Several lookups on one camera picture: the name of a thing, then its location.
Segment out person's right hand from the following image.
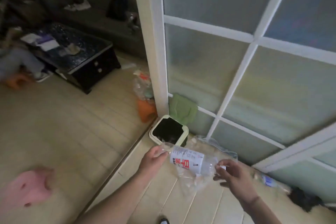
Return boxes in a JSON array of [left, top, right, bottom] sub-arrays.
[[213, 159, 259, 204]]

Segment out person's left hand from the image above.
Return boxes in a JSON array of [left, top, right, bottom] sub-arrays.
[[138, 145, 169, 177]]

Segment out clear plastic bottle white label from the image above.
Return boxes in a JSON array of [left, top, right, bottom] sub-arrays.
[[157, 144, 220, 177]]

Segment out person's right forearm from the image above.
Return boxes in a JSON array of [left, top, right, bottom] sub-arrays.
[[241, 195, 283, 224]]

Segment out person's left forearm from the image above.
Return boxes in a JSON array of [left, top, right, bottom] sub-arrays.
[[74, 169, 156, 224]]

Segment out clear plastic bag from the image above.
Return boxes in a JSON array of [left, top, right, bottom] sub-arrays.
[[177, 136, 239, 197]]

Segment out cream trash bin black liner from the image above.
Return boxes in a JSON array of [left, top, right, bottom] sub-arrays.
[[149, 115, 189, 147]]

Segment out orange plastic bag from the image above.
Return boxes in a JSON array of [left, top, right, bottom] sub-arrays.
[[136, 99, 158, 123]]

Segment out green cloth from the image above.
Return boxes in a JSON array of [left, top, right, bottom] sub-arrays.
[[169, 93, 198, 125]]

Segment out clear bottle blue label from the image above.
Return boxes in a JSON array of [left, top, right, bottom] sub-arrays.
[[253, 171, 292, 193]]

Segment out black cloth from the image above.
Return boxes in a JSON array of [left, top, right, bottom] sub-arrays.
[[287, 187, 336, 214]]

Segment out white framed frosted glass door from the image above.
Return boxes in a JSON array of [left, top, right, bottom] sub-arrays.
[[130, 0, 336, 180]]

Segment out black glass-top coffee table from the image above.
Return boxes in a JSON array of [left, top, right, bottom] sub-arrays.
[[22, 23, 122, 95]]

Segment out dark sofa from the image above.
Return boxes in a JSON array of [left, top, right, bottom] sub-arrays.
[[33, 0, 148, 59]]

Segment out black bag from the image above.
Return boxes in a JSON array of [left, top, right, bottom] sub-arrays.
[[106, 0, 130, 21]]

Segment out orange stool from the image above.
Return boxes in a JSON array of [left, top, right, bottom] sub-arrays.
[[5, 72, 35, 91]]

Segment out white papers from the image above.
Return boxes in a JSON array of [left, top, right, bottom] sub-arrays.
[[20, 33, 60, 51]]

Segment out white clothes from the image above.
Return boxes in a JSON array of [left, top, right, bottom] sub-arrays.
[[64, 0, 91, 12]]

